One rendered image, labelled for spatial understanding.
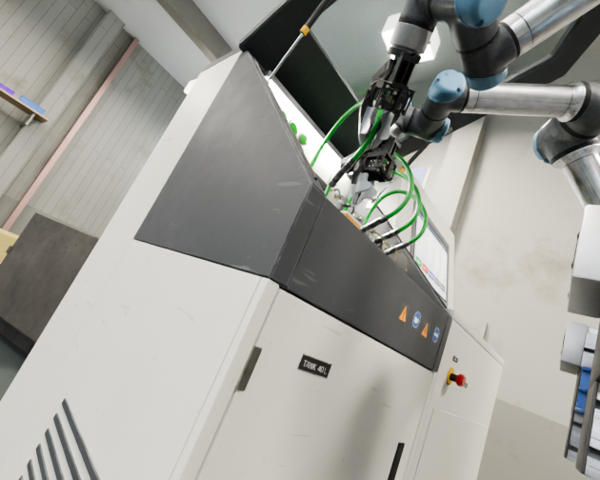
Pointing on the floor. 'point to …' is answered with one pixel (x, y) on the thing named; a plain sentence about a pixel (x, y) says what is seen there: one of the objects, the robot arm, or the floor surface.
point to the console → (458, 457)
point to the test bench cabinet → (149, 373)
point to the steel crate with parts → (34, 279)
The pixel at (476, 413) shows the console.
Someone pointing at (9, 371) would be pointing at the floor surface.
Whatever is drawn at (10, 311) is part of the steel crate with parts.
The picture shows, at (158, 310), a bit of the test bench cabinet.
